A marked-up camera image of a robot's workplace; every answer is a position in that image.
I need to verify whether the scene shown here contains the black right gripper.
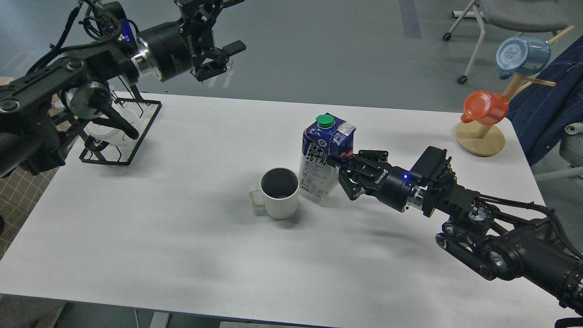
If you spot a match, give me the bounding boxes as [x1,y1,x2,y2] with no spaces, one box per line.
[327,150,415,213]

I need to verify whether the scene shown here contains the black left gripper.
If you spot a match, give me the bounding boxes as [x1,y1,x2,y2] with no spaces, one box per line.
[137,0,246,82]

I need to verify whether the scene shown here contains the blue milk carton green cap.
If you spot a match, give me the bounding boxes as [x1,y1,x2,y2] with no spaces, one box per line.
[298,113,356,203]

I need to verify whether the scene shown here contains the white ribbed ceramic mug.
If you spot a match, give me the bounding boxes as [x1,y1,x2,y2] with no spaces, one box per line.
[249,167,299,220]

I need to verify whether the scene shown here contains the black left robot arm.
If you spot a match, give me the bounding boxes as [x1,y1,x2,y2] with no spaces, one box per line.
[0,0,246,177]

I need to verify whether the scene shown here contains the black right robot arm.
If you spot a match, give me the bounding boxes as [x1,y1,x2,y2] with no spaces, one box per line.
[326,147,583,328]

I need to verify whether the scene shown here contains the white cup on rack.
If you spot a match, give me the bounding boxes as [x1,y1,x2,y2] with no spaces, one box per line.
[84,103,141,147]

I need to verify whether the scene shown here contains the orange mug on tree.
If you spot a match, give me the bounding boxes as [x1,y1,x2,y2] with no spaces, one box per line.
[460,91,509,125]

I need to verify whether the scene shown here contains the dark blue denim cloth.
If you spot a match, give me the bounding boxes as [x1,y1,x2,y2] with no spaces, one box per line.
[507,37,583,166]

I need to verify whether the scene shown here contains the blue mug on tree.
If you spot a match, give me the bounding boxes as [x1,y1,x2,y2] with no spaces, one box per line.
[496,36,552,80]

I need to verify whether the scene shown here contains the grey office chair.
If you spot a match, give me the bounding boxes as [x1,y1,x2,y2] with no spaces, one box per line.
[443,0,569,85]

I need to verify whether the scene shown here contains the beige checked cloth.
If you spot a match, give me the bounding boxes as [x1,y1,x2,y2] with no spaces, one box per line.
[0,77,60,260]

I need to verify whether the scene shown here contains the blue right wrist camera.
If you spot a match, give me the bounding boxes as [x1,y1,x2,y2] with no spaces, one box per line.
[409,146,450,186]

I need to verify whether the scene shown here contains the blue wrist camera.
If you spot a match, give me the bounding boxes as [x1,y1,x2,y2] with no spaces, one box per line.
[409,146,450,186]
[79,0,138,53]

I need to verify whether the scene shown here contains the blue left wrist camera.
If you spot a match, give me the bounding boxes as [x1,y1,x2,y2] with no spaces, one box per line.
[79,0,138,53]

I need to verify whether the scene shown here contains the black wire cup rack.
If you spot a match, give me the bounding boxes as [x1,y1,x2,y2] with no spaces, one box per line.
[78,82,162,166]

